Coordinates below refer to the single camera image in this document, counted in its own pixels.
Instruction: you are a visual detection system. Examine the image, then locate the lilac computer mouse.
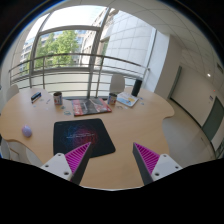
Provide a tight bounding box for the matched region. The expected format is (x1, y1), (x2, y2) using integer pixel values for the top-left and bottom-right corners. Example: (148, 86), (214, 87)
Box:
(22, 125), (32, 138)

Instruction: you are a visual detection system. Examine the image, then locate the white chair behind table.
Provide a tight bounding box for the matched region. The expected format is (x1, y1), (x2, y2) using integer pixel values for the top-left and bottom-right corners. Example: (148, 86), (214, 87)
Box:
(109, 74), (125, 93)

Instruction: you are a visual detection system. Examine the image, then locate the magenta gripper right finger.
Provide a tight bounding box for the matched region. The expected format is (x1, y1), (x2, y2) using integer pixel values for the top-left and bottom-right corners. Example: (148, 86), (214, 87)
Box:
(133, 143), (182, 185)

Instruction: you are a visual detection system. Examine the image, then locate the green door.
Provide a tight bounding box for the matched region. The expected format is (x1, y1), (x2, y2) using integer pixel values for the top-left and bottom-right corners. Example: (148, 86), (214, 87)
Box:
(202, 98), (224, 141)

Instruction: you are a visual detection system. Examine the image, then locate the metal balcony railing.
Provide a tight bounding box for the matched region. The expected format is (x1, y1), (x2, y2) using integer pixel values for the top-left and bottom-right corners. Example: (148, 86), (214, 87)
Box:
(8, 53), (149, 97)

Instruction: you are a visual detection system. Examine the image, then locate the white chair far left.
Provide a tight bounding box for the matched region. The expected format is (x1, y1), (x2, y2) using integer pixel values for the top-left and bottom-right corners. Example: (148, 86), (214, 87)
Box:
(6, 84), (19, 101)

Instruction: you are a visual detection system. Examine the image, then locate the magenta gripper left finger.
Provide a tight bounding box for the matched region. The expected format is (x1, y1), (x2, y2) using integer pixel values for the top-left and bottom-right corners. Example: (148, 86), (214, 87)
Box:
(41, 142), (92, 185)

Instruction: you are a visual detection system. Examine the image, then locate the red and black magazine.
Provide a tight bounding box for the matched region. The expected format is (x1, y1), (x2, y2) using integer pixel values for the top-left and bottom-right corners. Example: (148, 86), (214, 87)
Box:
(72, 98), (111, 116)

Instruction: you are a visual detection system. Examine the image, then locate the white chair near left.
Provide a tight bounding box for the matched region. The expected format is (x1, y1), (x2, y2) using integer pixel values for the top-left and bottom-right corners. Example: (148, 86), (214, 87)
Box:
(0, 139), (43, 167)

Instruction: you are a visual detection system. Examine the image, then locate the right patterned mug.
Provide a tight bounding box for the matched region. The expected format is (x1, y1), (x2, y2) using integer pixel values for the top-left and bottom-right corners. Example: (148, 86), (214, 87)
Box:
(107, 93), (117, 105)

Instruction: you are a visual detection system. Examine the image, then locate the black mouse pad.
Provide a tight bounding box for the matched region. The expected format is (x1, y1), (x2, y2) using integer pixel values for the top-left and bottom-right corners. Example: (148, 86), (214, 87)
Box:
(53, 118), (115, 158)

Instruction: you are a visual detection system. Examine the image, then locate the patterned mug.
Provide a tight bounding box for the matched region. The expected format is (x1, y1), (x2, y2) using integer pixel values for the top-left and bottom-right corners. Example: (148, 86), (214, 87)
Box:
(53, 92), (63, 105)
(107, 93), (117, 105)

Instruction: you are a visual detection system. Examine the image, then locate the black stapler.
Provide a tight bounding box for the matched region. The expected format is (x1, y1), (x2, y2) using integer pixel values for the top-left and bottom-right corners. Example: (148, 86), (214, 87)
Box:
(31, 92), (42, 103)

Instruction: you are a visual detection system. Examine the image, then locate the left patterned mug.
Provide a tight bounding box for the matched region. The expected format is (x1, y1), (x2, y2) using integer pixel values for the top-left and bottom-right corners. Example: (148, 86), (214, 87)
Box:
(53, 92), (63, 105)

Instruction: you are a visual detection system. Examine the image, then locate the black cylindrical bin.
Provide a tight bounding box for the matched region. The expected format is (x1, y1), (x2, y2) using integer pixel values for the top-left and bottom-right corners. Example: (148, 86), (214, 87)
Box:
(131, 79), (142, 97)

